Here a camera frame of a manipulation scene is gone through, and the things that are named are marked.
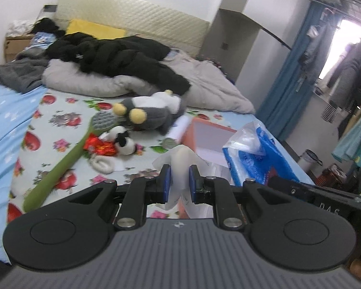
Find white tissue paper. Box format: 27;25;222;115
152;145;214;218

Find white fluffy scrunchie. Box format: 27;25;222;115
90;155;115;174

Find small panda plush toy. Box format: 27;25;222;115
106;126;137;156

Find blue red plastic bag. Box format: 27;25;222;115
222;122;299;187

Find red foil wrapper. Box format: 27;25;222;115
83;133;118;157

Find small trash bin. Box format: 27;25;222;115
297;149;323;173

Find pink cardboard box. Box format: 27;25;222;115
178;117;239;220

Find white spray can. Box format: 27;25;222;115
161;116;192;149

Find green massage hammer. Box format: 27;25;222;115
23;111;118;213

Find grey penguin plush toy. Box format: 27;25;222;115
113;90;186;135

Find grey duvet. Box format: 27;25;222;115
42;49;255;113

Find blue curtain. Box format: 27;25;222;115
256;2;340;142

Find hanging clothes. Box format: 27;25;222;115
297;5;361;169

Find black jacket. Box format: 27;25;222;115
33;18;191;95

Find light blue star sheet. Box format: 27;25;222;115
0;85;47;263

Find cream padded headboard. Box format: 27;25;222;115
55;0;210;56

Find yellow pillow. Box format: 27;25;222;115
66;19;127;40

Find dark grey blanket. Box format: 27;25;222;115
0;48;49;93

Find grey wardrobe cabinet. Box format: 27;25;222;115
200;0;309;108

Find cardboard box nightstand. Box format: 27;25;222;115
4;35;34;62

